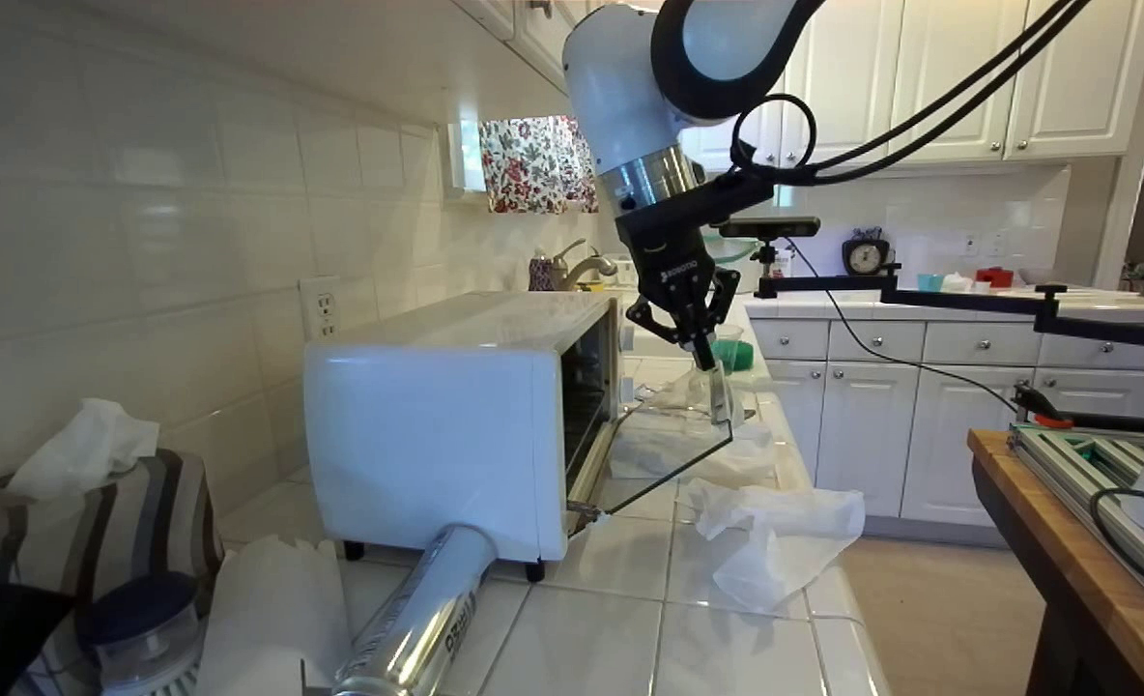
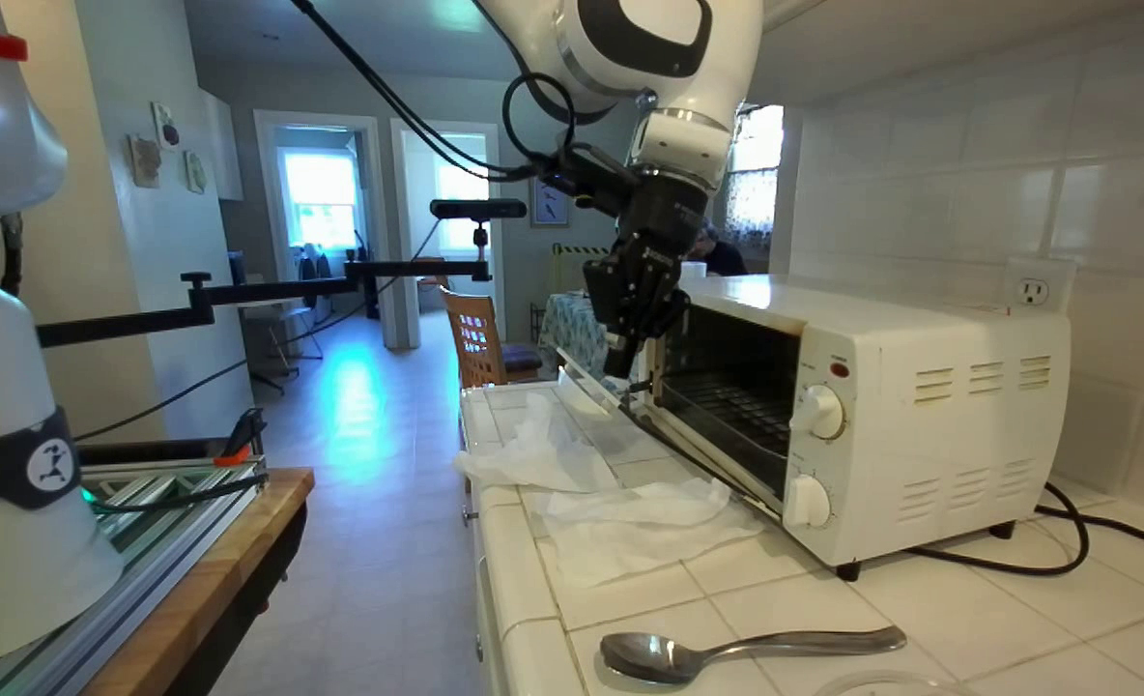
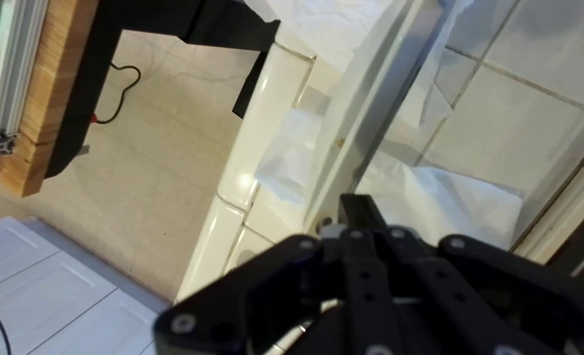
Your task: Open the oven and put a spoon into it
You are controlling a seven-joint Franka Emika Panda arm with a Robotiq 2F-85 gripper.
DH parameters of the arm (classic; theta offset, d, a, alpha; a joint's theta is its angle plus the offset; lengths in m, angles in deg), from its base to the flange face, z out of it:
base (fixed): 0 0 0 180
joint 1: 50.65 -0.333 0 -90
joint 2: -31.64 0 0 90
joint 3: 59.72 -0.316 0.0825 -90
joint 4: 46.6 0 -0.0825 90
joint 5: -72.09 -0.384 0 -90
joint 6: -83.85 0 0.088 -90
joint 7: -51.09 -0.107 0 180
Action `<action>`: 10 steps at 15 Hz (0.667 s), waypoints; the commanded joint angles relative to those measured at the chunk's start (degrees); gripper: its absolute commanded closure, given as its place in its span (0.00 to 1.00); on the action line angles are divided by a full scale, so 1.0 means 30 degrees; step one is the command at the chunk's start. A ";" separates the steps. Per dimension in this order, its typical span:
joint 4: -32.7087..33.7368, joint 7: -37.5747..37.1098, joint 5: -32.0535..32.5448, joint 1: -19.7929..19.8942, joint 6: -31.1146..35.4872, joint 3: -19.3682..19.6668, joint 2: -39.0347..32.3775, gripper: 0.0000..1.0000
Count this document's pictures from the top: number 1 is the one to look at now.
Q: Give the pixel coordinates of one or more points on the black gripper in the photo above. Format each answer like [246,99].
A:
[674,258]

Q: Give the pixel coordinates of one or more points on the glass oven door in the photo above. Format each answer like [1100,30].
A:
[719,400]

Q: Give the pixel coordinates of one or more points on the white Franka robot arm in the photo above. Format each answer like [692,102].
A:
[613,92]

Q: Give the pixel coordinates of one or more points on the white toaster oven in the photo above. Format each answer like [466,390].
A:
[430,437]

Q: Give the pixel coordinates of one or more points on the green round scrubber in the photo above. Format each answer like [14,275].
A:
[733,354]

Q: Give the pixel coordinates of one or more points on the metal faucet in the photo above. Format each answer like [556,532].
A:
[564,273]

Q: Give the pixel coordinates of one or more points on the black round clock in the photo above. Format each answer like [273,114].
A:
[867,258]

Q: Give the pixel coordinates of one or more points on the white base cabinets with drawers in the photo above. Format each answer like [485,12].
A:
[883,428]

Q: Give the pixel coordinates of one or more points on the floral curtain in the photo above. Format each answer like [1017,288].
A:
[534,163]

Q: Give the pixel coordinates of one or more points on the crumpled white cloth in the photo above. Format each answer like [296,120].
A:
[779,544]

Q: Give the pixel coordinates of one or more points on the teal container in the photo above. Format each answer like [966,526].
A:
[927,279]

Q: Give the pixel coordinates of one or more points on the red container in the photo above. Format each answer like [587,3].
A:
[996,275]

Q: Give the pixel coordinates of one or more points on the red black clamp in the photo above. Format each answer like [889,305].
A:
[1039,413]

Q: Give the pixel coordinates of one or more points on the aluminium foil roll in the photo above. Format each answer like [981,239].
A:
[424,605]

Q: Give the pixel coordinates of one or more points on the grey metal mounting plate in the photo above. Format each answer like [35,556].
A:
[1086,468]

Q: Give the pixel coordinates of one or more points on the wooden table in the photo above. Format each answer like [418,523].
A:
[1086,581]

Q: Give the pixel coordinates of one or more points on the striped tissue box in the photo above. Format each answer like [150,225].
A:
[149,516]

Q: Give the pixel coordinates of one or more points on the white tissue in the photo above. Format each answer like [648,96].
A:
[83,447]

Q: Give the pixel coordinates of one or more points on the jar with blue lid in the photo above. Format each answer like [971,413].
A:
[140,632]

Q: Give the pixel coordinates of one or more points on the black camera on stand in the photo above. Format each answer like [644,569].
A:
[779,225]

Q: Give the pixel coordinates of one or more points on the white wall outlet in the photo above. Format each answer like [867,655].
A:
[322,310]

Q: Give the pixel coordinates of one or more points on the white wall cabinets row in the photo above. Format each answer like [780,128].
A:
[971,79]

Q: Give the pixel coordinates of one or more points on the white wall cabinet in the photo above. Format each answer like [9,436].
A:
[342,51]

